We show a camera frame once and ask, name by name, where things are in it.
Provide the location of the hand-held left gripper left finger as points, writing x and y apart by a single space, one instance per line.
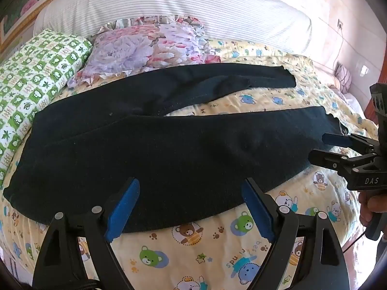
124 208

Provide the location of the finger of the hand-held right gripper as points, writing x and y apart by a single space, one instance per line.
335 139
329 158

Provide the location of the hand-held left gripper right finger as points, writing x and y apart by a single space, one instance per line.
257 211

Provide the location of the black pants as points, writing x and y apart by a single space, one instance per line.
169 157

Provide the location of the person's right hand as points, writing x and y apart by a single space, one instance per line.
369 201

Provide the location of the reddish wooden furniture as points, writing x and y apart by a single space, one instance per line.
369 108

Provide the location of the small striped pillow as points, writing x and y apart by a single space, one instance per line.
343 77

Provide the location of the bear print bed sheet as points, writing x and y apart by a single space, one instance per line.
196 247

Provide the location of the floral ruffled pillow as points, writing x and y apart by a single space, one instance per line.
136 45

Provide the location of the green checkered pillow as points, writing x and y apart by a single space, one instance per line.
36 66

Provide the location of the white striped headboard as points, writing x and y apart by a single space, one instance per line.
181 3

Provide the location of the white wall switch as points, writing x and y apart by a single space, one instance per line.
365 70

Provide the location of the white wall socket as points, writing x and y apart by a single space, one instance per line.
340 24

